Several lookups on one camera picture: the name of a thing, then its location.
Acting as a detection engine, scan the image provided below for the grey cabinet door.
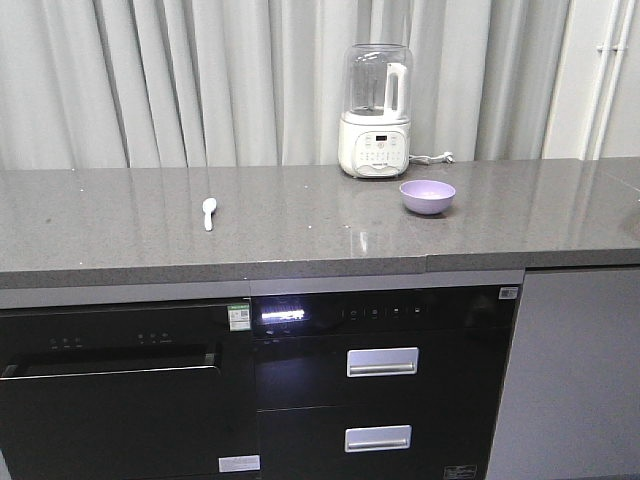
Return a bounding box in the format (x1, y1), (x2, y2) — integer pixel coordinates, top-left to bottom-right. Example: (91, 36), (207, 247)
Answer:
(487, 268), (639, 479)

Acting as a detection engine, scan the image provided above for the black built-in dishwasher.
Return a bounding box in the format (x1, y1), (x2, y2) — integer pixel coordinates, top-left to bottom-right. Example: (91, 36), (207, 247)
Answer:
(1, 299), (261, 479)

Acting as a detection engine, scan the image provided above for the upper silver drawer handle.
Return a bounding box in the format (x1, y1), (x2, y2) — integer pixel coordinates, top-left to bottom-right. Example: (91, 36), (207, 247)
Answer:
(346, 347), (420, 378)

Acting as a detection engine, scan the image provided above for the black drawer sterilizer cabinet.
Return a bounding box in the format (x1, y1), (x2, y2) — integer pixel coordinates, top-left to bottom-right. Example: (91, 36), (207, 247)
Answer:
(252, 285), (519, 479)

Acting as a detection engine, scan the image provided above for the white blender with clear jar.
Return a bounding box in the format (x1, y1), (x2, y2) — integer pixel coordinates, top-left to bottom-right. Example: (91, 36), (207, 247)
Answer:
(338, 43), (413, 178)

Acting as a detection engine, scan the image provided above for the lower silver drawer handle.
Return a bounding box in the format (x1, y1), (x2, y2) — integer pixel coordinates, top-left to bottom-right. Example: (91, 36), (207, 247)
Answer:
(344, 425), (412, 453)

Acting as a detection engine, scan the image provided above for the white wall pipe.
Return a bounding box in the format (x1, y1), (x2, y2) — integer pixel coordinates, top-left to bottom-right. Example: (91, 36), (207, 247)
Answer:
(580, 0), (637, 161)

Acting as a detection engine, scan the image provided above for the silver drawer handle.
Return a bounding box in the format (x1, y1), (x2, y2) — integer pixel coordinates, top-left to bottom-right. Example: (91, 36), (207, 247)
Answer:
(346, 347), (420, 378)
(344, 425), (412, 453)

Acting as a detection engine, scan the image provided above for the light blue plastic spoon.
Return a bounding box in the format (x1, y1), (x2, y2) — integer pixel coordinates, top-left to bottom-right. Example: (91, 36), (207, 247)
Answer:
(202, 197), (217, 232)

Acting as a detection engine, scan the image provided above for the purple plastic bowl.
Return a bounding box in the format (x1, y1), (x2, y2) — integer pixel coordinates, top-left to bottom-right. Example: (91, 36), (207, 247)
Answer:
(399, 179), (456, 215)

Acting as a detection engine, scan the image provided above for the grey pleated curtain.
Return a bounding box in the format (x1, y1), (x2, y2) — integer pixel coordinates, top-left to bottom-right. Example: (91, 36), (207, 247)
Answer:
(1, 1), (569, 170)

